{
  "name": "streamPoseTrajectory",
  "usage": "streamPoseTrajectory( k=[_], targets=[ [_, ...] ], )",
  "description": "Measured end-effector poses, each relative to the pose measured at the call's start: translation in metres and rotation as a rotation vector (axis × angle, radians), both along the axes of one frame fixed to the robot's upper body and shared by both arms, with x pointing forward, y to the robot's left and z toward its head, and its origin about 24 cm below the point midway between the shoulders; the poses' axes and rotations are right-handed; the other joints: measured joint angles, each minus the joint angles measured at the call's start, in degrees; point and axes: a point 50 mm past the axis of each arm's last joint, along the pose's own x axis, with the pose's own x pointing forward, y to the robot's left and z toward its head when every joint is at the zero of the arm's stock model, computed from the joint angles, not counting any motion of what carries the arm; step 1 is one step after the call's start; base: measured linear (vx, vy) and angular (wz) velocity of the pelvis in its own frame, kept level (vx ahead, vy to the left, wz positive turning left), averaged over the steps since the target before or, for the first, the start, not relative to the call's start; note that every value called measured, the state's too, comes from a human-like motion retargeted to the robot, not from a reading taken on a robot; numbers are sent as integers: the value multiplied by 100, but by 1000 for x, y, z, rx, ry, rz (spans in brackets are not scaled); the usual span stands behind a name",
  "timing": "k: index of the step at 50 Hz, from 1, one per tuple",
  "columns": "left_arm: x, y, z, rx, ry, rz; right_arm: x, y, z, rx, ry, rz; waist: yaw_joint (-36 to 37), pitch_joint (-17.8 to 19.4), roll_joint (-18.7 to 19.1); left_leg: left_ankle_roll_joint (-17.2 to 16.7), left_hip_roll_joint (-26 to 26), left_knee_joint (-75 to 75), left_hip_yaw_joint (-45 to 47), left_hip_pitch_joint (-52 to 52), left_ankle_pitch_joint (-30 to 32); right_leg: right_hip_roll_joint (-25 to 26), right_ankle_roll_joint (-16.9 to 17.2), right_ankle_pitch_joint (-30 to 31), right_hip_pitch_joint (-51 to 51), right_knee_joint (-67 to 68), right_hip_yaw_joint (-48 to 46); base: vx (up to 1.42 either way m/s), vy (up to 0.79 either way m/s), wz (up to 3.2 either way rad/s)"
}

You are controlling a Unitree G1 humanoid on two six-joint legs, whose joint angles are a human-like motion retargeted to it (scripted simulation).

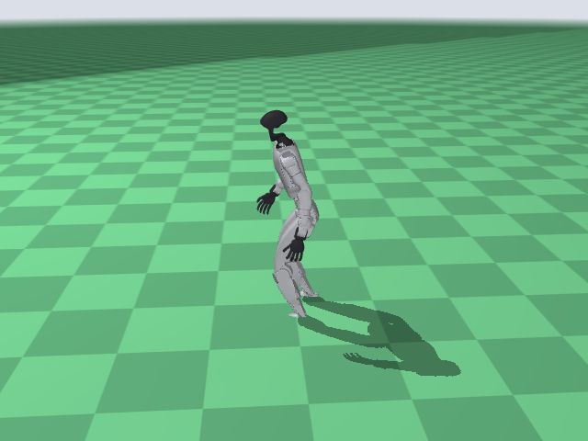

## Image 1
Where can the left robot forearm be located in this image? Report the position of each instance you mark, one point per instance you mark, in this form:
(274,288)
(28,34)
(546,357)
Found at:
(305,208)

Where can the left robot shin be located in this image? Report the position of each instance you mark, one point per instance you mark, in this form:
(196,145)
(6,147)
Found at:
(289,289)

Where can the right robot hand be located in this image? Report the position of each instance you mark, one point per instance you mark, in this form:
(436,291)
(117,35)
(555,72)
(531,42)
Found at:
(268,198)

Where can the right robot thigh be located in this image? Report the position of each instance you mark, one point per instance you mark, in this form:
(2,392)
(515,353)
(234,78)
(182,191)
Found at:
(290,218)

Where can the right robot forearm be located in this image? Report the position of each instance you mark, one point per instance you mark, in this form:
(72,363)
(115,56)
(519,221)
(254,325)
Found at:
(279,187)

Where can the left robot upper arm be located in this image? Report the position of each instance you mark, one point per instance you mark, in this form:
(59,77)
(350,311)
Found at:
(291,166)

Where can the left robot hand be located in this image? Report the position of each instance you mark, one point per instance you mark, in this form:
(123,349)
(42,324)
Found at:
(296,246)

